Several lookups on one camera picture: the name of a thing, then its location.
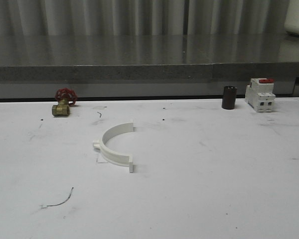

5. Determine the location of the grey stone counter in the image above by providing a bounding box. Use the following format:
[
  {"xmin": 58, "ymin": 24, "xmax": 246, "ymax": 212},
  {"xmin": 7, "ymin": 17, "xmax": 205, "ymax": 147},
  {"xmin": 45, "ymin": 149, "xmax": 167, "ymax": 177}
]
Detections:
[{"xmin": 0, "ymin": 33, "xmax": 299, "ymax": 101}]

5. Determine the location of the white container on counter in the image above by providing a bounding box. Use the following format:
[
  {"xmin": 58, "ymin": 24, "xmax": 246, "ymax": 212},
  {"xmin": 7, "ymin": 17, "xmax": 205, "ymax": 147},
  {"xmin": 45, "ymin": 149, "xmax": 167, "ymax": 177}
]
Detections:
[{"xmin": 284, "ymin": 0, "xmax": 299, "ymax": 36}]

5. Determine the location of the white circuit breaker red switch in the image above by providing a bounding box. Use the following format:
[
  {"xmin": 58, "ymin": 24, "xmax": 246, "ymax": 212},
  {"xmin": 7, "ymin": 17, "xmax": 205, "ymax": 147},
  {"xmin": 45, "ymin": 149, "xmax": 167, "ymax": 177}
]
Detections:
[{"xmin": 245, "ymin": 78, "xmax": 276, "ymax": 113}]

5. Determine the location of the brass valve red handwheel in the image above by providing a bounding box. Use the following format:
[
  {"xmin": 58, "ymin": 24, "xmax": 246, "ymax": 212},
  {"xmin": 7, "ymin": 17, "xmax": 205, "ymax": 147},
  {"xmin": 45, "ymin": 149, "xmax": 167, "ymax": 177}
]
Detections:
[{"xmin": 51, "ymin": 88, "xmax": 78, "ymax": 117}]

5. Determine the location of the dark brown cylindrical coupling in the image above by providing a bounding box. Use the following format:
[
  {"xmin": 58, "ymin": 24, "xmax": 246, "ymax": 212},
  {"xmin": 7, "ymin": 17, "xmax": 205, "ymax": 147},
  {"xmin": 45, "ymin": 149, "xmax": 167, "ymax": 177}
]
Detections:
[{"xmin": 222, "ymin": 86, "xmax": 237, "ymax": 110}]

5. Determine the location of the white half-ring pipe clamp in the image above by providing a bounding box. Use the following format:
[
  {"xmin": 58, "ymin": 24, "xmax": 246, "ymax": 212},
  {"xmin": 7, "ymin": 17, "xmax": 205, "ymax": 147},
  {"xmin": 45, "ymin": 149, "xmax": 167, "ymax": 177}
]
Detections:
[{"xmin": 92, "ymin": 120, "xmax": 134, "ymax": 173}]

